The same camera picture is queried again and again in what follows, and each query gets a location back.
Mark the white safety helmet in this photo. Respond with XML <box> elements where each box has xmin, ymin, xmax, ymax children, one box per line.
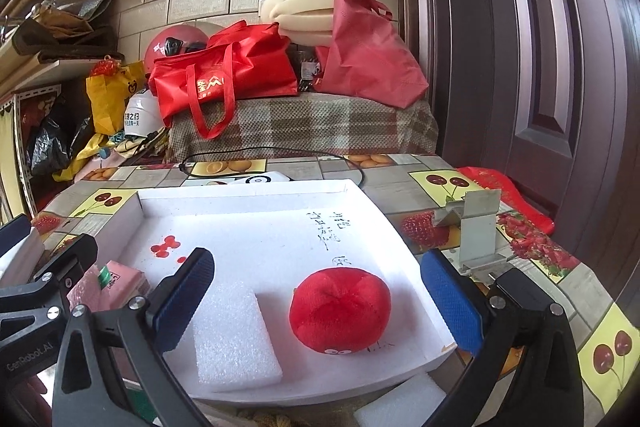
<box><xmin>124</xmin><ymin>90</ymin><xmax>164</xmax><ymax>138</ymax></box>

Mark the large white foam block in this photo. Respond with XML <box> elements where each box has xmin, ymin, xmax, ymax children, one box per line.
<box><xmin>191</xmin><ymin>282</ymin><xmax>283</xmax><ymax>392</ymax></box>

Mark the matte red fabric bag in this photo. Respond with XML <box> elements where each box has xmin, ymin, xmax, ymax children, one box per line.
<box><xmin>314</xmin><ymin>0</ymin><xmax>428</xmax><ymax>109</ymax></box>

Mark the fruit pattern tablecloth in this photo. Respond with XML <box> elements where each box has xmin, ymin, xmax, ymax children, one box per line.
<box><xmin>29</xmin><ymin>152</ymin><xmax>634</xmax><ymax>427</ymax></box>

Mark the cream foam roll stack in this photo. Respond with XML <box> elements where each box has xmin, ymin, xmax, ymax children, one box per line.
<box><xmin>258</xmin><ymin>0</ymin><xmax>334</xmax><ymax>48</ymax></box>

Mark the red plush tomato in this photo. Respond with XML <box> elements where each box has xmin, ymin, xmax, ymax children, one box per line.
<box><xmin>288</xmin><ymin>267</ymin><xmax>392</xmax><ymax>355</ymax></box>

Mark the small white foam block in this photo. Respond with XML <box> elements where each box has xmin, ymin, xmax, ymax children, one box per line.
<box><xmin>354</xmin><ymin>373</ymin><xmax>446</xmax><ymax>427</ymax></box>

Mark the metal storage shelf rack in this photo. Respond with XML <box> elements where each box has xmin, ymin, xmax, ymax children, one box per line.
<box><xmin>1</xmin><ymin>20</ymin><xmax>98</xmax><ymax>222</ymax></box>

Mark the glossy red tote bag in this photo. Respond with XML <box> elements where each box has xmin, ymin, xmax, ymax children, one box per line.
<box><xmin>149</xmin><ymin>20</ymin><xmax>298</xmax><ymax>140</ymax></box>

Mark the pink tissue pack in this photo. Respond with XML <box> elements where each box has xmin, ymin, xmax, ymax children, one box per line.
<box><xmin>67</xmin><ymin>260</ymin><xmax>150</xmax><ymax>312</ymax></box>

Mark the black plastic bag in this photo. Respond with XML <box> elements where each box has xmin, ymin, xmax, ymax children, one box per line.
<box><xmin>26</xmin><ymin>115</ymin><xmax>94</xmax><ymax>176</ymax></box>

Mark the red motorcycle helmet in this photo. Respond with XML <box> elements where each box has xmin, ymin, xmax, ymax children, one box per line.
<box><xmin>143</xmin><ymin>24</ymin><xmax>208</xmax><ymax>74</ymax></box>

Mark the yellow shopping bag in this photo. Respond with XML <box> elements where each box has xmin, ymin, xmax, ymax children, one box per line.
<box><xmin>86</xmin><ymin>56</ymin><xmax>145</xmax><ymax>136</ymax></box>

